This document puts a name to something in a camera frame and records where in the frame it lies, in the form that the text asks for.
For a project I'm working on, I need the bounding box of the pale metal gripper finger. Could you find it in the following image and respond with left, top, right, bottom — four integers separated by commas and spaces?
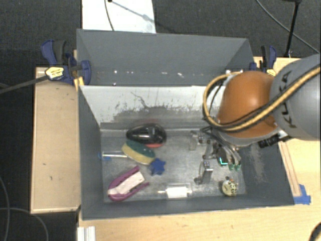
194, 161, 215, 186
189, 130, 212, 152

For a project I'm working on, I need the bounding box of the cream speckled ball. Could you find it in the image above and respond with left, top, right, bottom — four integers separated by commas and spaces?
221, 176, 239, 197

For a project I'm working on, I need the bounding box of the blue star-shaped toy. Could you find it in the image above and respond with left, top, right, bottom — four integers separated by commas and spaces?
147, 158, 167, 177

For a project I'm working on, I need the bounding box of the black and red computer mouse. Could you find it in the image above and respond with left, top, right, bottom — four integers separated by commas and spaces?
125, 123, 168, 149

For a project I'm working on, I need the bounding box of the green and yellow sponge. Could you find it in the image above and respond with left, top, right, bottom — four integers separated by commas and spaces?
121, 140, 156, 166

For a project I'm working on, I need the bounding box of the grey metal bin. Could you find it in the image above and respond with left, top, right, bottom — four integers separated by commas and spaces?
76, 28, 295, 221

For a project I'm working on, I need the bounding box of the pale wood board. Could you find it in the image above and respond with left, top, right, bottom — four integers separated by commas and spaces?
30, 66, 82, 214

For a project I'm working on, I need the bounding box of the black cylinder on white bracket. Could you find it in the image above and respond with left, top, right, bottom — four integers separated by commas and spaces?
258, 132, 289, 149

